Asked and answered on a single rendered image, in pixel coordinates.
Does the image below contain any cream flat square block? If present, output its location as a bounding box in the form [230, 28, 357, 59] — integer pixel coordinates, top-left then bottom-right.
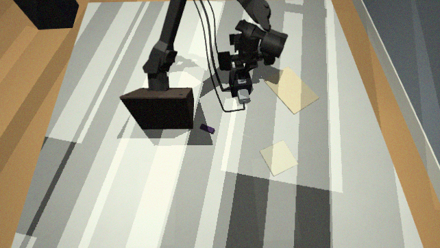
[260, 140, 298, 176]

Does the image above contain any beige flat rectangular slab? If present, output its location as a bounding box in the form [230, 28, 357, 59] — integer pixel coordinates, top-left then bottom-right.
[264, 66, 318, 114]

